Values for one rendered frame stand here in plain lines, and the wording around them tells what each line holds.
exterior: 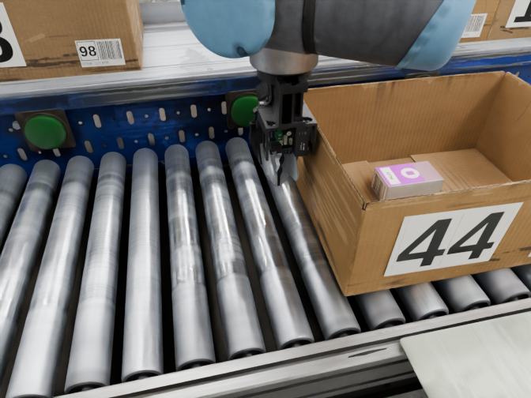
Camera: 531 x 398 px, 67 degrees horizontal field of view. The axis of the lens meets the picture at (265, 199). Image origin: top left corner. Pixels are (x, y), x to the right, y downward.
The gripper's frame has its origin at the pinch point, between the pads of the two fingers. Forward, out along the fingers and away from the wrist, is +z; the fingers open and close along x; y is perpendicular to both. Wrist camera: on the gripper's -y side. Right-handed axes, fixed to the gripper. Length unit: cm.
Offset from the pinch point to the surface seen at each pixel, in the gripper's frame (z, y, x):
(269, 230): 5.4, 6.9, -2.8
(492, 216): -6.8, 22.3, 21.9
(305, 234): 5.2, 9.1, 2.5
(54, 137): -0.1, -21.0, -38.6
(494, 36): -9, -29, 58
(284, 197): 5.6, -0.7, 1.5
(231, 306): 5.4, 20.0, -11.1
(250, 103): -3.0, -21.1, -0.6
